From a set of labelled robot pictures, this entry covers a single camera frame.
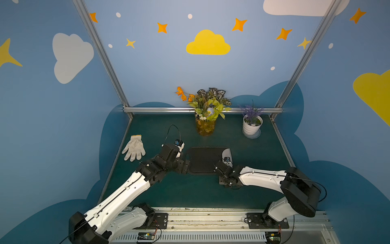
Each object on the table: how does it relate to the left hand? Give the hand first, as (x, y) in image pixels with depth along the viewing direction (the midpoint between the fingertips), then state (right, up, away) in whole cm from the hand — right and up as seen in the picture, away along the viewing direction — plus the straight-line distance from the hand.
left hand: (181, 157), depth 77 cm
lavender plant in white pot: (+46, +21, +24) cm, 56 cm away
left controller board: (-16, -37, -5) cm, 41 cm away
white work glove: (-34, +2, +24) cm, 42 cm away
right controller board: (+45, -38, -5) cm, 59 cm away
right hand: (+25, -14, +12) cm, 31 cm away
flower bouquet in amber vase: (+15, +30, +19) cm, 39 cm away
